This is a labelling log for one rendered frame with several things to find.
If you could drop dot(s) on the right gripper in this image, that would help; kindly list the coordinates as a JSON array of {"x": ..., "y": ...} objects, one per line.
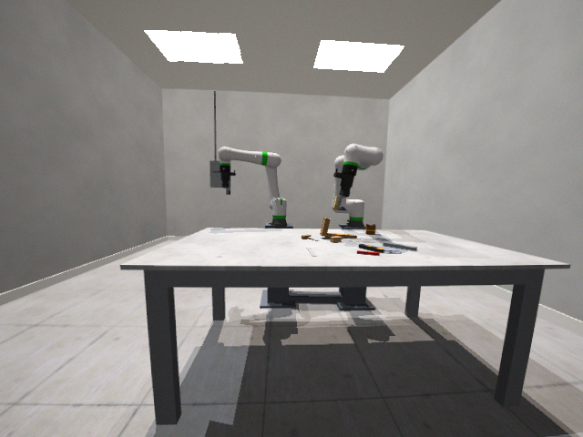
[{"x": 225, "y": 177}]

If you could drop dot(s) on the wooden sliding bevel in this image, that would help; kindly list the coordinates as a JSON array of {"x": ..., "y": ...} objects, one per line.
[{"x": 335, "y": 206}]

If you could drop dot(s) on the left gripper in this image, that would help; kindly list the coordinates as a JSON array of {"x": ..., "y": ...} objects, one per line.
[{"x": 347, "y": 175}]

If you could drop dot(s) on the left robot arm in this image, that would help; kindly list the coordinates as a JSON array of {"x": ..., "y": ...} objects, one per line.
[{"x": 354, "y": 155}]

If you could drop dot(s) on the grey rectangular bar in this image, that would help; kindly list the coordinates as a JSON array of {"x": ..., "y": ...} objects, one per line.
[{"x": 400, "y": 246}]

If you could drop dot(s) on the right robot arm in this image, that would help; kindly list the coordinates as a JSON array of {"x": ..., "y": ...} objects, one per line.
[{"x": 271, "y": 161}]

